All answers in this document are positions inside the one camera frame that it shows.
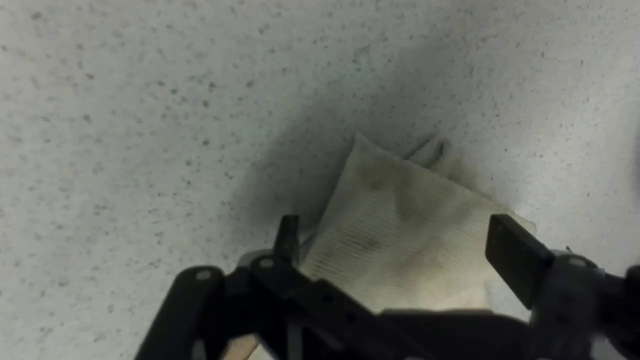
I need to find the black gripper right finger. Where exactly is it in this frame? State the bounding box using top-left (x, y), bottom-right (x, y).
top-left (483, 214), bottom-right (640, 360)

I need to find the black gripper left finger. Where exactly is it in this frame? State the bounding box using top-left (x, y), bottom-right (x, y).
top-left (134, 214), bottom-right (373, 360)

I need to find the beige cloth towel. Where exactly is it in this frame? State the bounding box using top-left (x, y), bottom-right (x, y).
top-left (299, 136), bottom-right (528, 318)

